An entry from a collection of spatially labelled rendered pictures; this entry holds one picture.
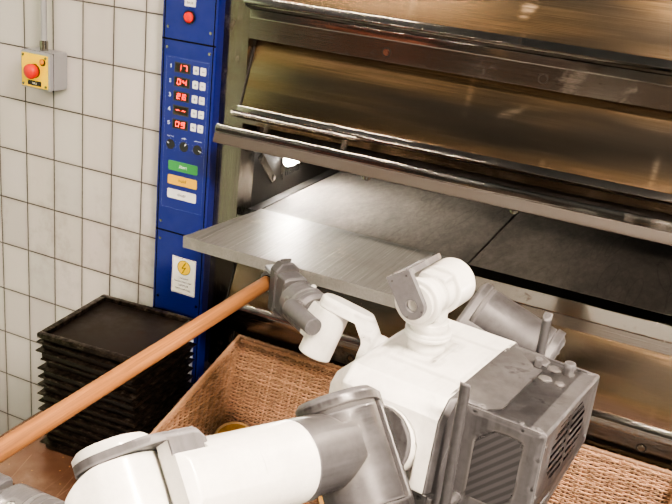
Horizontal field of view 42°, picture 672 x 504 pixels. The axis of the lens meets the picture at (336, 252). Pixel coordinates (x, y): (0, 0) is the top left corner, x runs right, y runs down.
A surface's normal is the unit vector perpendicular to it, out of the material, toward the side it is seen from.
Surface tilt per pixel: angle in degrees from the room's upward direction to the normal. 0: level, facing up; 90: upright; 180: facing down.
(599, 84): 90
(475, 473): 90
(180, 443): 44
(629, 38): 70
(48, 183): 90
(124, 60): 90
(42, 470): 0
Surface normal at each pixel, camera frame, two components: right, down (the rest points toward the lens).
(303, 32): -0.42, 0.28
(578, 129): -0.36, -0.05
